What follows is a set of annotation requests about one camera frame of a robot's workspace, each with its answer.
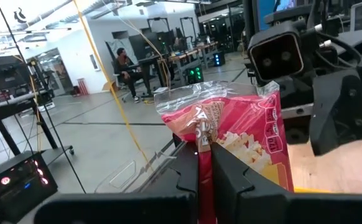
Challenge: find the long wooden workbench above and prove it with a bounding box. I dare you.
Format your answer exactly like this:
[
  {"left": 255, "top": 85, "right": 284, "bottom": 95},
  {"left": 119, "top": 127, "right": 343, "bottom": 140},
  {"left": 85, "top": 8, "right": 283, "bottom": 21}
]
[{"left": 168, "top": 42, "right": 219, "bottom": 85}]

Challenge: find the computer tower with green lights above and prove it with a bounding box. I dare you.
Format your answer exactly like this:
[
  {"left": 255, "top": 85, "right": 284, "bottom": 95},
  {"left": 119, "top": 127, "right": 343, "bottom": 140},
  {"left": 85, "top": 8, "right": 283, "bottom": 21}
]
[{"left": 185, "top": 64, "right": 205, "bottom": 85}]

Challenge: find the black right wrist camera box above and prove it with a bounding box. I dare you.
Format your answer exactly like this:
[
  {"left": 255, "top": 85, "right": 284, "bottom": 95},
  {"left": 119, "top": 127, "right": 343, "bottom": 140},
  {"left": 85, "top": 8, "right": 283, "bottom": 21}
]
[{"left": 247, "top": 24, "right": 305, "bottom": 84}]

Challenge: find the large computer monitor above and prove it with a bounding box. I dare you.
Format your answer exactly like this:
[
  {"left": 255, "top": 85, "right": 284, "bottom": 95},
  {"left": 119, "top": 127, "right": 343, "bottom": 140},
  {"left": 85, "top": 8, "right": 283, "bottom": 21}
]
[{"left": 256, "top": 0, "right": 297, "bottom": 31}]

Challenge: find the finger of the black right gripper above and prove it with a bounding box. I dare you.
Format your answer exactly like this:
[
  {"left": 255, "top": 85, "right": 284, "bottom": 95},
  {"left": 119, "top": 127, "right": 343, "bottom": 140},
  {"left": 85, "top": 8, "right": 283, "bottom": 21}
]
[{"left": 309, "top": 68, "right": 362, "bottom": 157}]

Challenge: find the clear plastic container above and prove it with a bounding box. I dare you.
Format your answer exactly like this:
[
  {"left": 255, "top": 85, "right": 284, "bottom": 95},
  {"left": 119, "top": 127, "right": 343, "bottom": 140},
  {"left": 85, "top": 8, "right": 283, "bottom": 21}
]
[{"left": 93, "top": 149, "right": 182, "bottom": 194}]

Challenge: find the person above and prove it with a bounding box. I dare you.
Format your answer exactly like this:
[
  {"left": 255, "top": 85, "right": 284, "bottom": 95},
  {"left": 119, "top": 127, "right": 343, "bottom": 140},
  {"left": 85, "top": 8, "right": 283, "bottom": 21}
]
[{"left": 112, "top": 47, "right": 144, "bottom": 104}]

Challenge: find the black desktop computer tower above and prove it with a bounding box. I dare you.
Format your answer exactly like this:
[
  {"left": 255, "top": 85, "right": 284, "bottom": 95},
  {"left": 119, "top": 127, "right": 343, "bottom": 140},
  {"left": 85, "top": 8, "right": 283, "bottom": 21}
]
[{"left": 0, "top": 150, "right": 59, "bottom": 223}]

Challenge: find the red striped bin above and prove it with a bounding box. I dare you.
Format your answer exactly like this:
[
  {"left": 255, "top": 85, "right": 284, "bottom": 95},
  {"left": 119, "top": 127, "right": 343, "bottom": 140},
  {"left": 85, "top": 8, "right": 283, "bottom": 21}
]
[{"left": 77, "top": 77, "right": 90, "bottom": 96}]

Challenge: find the yellow plastic basket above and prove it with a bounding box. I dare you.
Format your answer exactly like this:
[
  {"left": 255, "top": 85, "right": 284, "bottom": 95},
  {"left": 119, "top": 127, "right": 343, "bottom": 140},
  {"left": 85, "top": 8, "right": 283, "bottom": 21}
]
[{"left": 294, "top": 185, "right": 333, "bottom": 194}]

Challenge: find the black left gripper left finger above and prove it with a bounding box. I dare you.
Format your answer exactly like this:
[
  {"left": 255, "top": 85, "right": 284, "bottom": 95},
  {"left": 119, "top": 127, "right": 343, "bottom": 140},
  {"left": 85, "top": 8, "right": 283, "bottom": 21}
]
[{"left": 33, "top": 141, "right": 200, "bottom": 224}]

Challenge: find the red popcorn bag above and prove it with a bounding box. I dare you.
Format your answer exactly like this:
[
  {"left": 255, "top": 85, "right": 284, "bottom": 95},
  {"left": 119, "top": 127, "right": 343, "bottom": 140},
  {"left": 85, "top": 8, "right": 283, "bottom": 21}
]
[{"left": 154, "top": 80, "right": 295, "bottom": 224}]

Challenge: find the black table frame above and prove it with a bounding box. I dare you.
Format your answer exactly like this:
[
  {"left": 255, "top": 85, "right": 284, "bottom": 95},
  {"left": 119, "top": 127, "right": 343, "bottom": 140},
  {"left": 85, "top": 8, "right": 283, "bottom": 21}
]
[{"left": 171, "top": 133, "right": 183, "bottom": 149}]

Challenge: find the pale fabric sheet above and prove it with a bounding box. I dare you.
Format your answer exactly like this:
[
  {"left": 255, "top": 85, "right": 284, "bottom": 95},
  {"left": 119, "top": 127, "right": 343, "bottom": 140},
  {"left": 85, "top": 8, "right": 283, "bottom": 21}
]
[{"left": 105, "top": 38, "right": 138, "bottom": 66}]

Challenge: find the black monitor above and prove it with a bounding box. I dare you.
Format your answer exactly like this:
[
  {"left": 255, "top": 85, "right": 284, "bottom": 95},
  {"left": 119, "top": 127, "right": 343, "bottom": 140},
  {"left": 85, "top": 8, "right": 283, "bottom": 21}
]
[{"left": 0, "top": 55, "right": 32, "bottom": 94}]

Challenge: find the computer tower with blue lights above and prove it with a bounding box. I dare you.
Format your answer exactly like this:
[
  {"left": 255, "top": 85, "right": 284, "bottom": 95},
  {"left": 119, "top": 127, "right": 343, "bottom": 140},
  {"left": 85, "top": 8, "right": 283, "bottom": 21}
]
[{"left": 213, "top": 51, "right": 226, "bottom": 67}]

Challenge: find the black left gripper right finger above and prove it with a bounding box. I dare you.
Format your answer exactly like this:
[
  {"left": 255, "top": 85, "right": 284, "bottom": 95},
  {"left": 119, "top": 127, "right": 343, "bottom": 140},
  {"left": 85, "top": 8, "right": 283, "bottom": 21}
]
[{"left": 211, "top": 141, "right": 362, "bottom": 224}]

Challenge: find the black rolling table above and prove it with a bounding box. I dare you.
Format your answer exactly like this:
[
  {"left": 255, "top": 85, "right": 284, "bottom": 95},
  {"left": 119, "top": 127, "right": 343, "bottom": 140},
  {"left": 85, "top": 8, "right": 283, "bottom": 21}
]
[{"left": 0, "top": 90, "right": 75, "bottom": 156}]

